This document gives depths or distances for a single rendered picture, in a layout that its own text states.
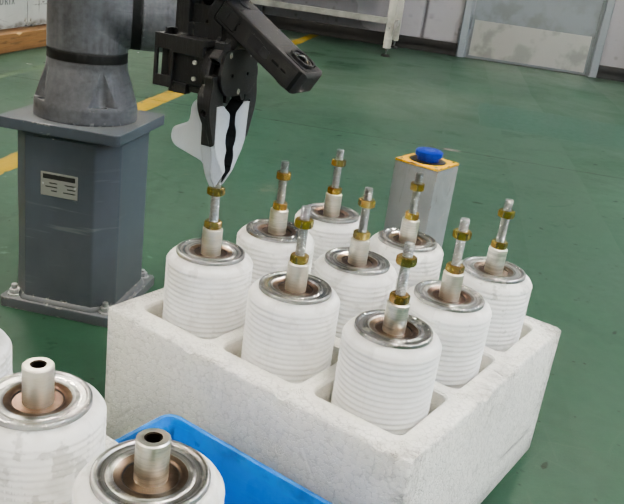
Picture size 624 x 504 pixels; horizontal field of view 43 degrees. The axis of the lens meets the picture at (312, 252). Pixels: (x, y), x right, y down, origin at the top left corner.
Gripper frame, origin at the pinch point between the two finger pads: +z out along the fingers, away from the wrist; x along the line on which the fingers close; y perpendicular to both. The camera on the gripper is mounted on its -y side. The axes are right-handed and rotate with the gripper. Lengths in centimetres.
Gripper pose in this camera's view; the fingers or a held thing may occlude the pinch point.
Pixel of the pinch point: (223, 174)
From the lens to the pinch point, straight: 84.0
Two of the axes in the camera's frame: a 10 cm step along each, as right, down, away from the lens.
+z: -1.3, 9.2, 3.6
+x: -4.3, 2.7, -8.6
